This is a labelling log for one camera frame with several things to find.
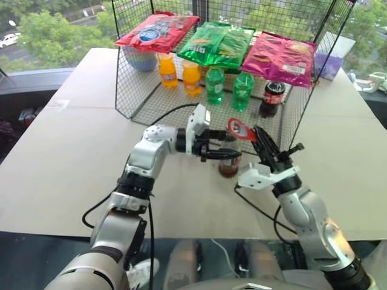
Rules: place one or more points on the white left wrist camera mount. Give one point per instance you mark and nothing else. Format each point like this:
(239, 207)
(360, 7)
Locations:
(198, 119)

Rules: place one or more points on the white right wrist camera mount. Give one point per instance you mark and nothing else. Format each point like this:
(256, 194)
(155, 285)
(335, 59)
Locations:
(257, 178)

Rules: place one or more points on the glass bottle with dark drink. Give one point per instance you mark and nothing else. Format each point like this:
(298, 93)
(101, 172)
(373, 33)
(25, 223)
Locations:
(228, 167)

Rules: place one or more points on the dark cola bottle red label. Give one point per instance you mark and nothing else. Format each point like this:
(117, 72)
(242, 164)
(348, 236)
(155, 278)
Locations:
(272, 98)

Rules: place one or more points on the magenta chip bag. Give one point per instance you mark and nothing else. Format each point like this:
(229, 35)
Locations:
(279, 57)

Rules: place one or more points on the green chip bag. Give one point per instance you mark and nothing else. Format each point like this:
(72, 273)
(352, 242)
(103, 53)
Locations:
(237, 45)
(201, 45)

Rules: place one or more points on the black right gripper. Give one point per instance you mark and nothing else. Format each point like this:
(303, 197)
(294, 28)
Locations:
(279, 163)

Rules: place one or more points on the purple tissue box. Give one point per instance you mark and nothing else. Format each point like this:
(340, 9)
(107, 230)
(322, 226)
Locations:
(329, 59)

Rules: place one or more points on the red chip bag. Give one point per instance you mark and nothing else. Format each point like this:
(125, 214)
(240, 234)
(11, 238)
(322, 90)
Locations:
(157, 31)

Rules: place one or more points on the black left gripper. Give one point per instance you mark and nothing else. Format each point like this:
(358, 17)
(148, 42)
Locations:
(202, 144)

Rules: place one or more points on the white shoe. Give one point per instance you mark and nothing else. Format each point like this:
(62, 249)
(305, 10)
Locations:
(140, 273)

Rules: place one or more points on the white car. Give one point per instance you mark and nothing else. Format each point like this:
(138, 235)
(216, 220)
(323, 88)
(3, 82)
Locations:
(9, 40)

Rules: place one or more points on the blue round bowl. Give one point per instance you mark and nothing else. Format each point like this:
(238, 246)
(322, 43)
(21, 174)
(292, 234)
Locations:
(140, 59)

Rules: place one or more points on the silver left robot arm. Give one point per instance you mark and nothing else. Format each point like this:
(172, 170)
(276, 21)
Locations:
(145, 151)

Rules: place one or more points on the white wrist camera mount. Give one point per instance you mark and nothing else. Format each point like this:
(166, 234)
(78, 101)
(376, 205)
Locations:
(257, 178)
(198, 119)

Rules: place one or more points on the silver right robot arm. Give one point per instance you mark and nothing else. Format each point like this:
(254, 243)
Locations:
(314, 211)

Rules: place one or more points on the orange soda bottle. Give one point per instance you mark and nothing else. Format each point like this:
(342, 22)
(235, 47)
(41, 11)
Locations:
(167, 72)
(192, 80)

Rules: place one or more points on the red bottle opener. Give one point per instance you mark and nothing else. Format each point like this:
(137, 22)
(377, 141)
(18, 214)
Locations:
(237, 127)

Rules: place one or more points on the green soda bottle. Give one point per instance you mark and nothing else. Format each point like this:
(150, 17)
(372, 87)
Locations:
(242, 92)
(214, 86)

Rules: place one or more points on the pale toy figure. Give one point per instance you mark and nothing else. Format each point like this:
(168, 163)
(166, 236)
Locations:
(375, 82)

